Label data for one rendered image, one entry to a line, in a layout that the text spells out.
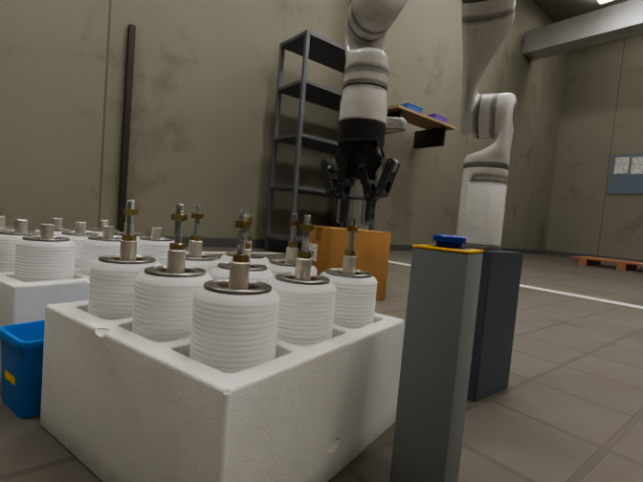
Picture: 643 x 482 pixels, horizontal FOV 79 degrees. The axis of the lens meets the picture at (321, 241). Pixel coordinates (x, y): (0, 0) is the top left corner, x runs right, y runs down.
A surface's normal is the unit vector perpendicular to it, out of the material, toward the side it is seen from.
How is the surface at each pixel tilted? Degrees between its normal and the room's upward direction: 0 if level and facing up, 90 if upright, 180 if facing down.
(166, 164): 90
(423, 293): 90
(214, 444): 90
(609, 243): 90
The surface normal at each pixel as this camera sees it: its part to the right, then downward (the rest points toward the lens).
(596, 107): -0.77, -0.03
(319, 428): 0.81, 0.11
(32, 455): 0.08, -0.99
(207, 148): 0.63, 0.10
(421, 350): -0.58, 0.00
